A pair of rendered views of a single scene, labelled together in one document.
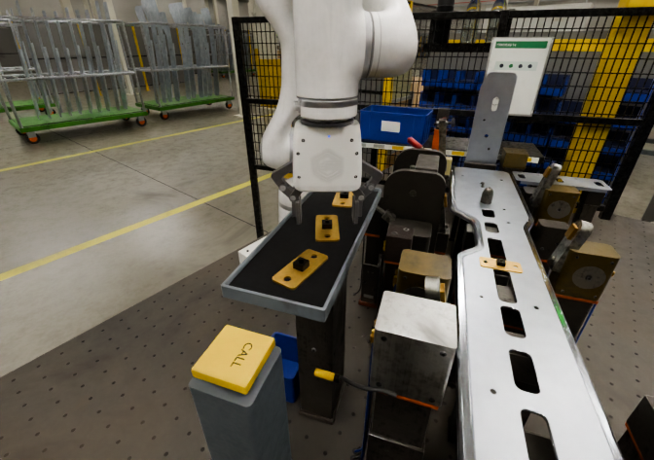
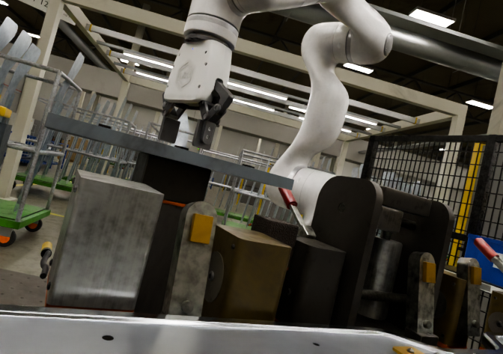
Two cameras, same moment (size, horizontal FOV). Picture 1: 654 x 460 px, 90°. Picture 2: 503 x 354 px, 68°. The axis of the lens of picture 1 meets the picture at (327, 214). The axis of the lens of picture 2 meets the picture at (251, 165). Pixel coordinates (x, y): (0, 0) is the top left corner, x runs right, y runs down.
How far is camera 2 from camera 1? 0.59 m
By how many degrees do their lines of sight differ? 53
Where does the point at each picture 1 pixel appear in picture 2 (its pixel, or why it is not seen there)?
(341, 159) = (194, 68)
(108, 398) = not seen: hidden behind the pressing
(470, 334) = (213, 328)
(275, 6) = (309, 52)
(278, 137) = (281, 165)
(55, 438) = not seen: outside the picture
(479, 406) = (65, 324)
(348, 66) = not seen: outside the picture
